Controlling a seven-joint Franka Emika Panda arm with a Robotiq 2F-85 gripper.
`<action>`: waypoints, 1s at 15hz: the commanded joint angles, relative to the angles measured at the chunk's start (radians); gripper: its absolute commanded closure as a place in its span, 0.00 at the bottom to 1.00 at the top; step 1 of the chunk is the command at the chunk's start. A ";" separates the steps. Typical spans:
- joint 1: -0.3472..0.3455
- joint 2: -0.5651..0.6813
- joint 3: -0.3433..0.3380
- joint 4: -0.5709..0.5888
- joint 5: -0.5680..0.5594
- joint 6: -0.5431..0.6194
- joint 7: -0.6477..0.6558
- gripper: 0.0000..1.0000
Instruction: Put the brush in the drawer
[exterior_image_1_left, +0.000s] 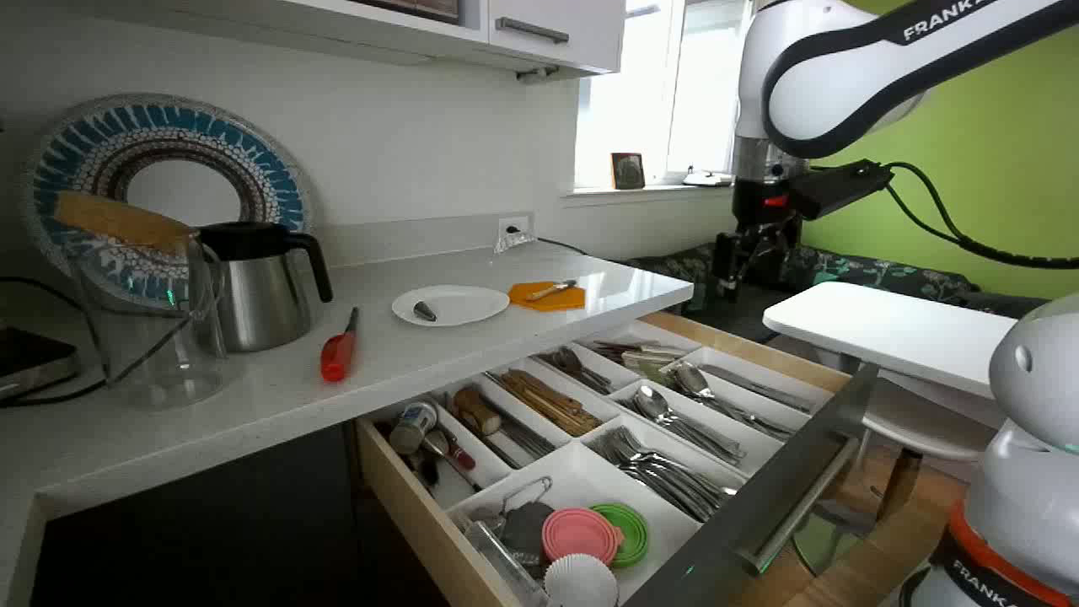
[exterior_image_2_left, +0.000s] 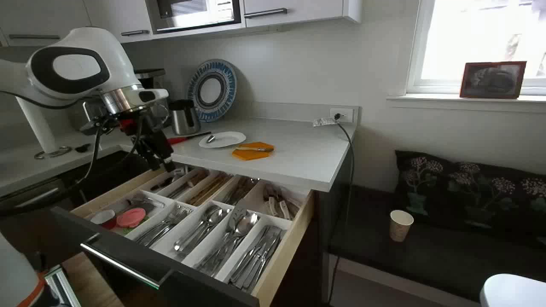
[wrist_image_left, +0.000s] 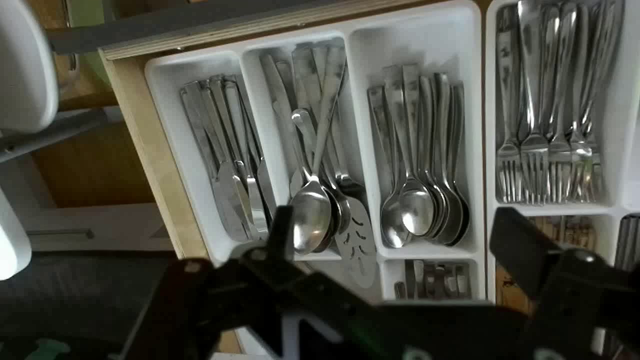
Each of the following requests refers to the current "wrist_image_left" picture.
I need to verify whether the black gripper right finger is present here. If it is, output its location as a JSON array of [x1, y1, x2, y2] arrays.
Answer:
[[489, 206, 640, 360]]

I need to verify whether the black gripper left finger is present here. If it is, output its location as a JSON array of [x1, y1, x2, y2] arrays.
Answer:
[[232, 203, 376, 322]]

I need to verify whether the wooden drawer with grey front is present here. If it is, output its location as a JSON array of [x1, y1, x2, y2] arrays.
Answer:
[[46, 0, 640, 360]]

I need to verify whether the large steel serving spoon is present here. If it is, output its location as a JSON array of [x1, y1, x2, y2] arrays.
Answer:
[[291, 43, 350, 255]]

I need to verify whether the slotted steel server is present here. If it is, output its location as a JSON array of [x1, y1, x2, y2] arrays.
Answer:
[[313, 106, 380, 290]]

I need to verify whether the steel fork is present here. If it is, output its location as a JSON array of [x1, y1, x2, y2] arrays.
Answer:
[[496, 1, 525, 203], [543, 0, 581, 203], [566, 0, 627, 203], [517, 0, 552, 203]]

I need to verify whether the small steel cutlery piece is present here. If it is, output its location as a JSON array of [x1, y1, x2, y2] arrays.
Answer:
[[401, 258, 420, 299], [422, 259, 473, 299]]

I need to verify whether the steel table knife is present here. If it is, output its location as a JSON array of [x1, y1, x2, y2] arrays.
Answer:
[[178, 81, 251, 242], [199, 75, 269, 239], [223, 74, 279, 229]]

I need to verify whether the dark utensil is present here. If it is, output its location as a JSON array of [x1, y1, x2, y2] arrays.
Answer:
[[613, 214, 640, 271]]

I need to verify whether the steel butter knife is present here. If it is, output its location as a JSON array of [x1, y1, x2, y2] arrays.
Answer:
[[259, 48, 311, 196]]

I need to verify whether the white cutlery tray with forks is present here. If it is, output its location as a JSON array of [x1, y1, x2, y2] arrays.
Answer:
[[485, 0, 640, 315]]

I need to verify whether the white cutlery tray with spoons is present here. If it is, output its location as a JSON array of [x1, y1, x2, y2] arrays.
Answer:
[[143, 0, 489, 306]]

